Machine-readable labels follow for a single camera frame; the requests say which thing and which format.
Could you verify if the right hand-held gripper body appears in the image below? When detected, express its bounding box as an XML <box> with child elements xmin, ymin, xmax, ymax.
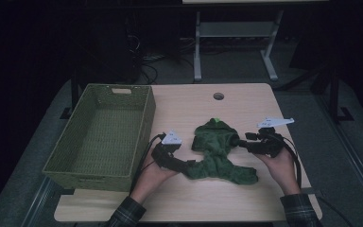
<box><xmin>247</xmin><ymin>116</ymin><xmax>296</xmax><ymax>159</ymax></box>

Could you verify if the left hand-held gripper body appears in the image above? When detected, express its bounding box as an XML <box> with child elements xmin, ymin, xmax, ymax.
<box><xmin>151</xmin><ymin>129</ymin><xmax>189</xmax><ymax>173</ymax></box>

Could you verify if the green fleece pet garment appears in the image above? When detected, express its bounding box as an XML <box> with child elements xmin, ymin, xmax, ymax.
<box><xmin>183</xmin><ymin>117</ymin><xmax>260</xmax><ymax>186</ymax></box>

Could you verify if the green woven basket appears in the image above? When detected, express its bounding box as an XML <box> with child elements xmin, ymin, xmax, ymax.
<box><xmin>42</xmin><ymin>83</ymin><xmax>157</xmax><ymax>193</ymax></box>

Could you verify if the person's left hand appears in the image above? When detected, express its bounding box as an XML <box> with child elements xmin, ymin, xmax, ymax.
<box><xmin>130</xmin><ymin>148</ymin><xmax>180</xmax><ymax>204</ymax></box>

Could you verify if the person's right hand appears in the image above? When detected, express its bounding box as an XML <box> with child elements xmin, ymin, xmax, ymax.
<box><xmin>254</xmin><ymin>147</ymin><xmax>303</xmax><ymax>197</ymax></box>

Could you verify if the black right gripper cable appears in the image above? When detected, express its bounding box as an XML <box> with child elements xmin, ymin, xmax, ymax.
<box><xmin>275</xmin><ymin>133</ymin><xmax>355</xmax><ymax>227</ymax></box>

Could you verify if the black metal stand post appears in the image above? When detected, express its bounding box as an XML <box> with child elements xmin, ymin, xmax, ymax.
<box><xmin>328</xmin><ymin>64</ymin><xmax>354</xmax><ymax>123</ymax></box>
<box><xmin>59</xmin><ymin>70</ymin><xmax>80</xmax><ymax>120</ymax></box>

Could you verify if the metal floor rail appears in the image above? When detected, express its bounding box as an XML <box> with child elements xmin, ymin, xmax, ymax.
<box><xmin>315</xmin><ymin>94</ymin><xmax>363</xmax><ymax>219</ymax></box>
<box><xmin>21</xmin><ymin>176</ymin><xmax>60</xmax><ymax>227</ymax></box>

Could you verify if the tangle of floor cables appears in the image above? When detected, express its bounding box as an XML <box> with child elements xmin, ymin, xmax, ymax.
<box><xmin>125</xmin><ymin>33</ymin><xmax>197</xmax><ymax>85</ymax></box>

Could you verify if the white metal table frame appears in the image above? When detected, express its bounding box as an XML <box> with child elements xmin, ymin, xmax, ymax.
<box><xmin>193</xmin><ymin>9</ymin><xmax>285</xmax><ymax>82</ymax></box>

